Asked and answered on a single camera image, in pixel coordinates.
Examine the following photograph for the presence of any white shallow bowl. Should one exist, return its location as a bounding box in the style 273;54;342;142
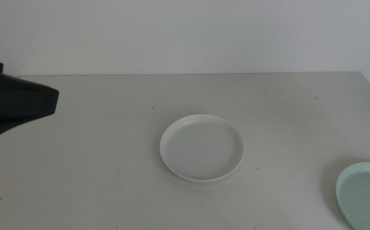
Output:
159;114;246;182

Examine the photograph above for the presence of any mint green shallow bowl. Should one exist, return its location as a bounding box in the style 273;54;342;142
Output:
335;162;370;230

